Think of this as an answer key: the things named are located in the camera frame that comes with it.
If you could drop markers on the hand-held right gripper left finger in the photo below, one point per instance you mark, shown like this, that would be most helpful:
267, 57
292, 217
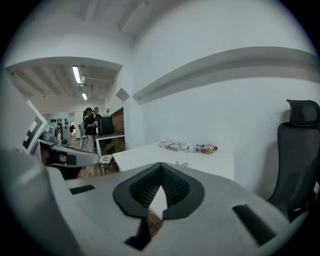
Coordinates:
105, 212

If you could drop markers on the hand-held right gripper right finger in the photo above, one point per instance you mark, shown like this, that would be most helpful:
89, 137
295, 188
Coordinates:
212, 212

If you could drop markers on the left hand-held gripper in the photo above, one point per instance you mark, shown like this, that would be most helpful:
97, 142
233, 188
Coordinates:
17, 120

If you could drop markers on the floral seat cushion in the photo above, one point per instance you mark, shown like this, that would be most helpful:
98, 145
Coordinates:
106, 159

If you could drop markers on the dark wicker chair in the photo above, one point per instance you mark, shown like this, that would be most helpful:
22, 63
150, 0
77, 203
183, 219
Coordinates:
112, 148

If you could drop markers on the white desk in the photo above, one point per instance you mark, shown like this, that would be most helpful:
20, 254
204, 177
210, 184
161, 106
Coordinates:
110, 136

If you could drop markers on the black monitor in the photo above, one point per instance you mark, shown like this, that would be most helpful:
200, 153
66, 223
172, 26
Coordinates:
105, 125

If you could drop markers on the small potted plant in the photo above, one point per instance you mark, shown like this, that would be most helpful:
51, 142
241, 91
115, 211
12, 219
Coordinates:
108, 112

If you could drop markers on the fluorescent ceiling light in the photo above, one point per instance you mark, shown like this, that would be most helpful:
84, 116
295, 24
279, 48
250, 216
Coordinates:
76, 74
84, 96

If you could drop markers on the clear plastic bottle red cap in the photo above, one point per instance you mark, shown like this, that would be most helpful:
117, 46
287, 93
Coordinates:
202, 148

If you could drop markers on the white table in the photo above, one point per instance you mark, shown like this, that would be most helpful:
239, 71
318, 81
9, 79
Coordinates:
175, 157

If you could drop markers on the book with flag cover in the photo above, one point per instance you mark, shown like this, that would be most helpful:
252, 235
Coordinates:
172, 145

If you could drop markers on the black office chair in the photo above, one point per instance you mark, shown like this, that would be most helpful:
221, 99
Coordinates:
297, 155

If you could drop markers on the grey wall panel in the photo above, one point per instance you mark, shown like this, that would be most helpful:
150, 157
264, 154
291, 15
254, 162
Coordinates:
122, 94

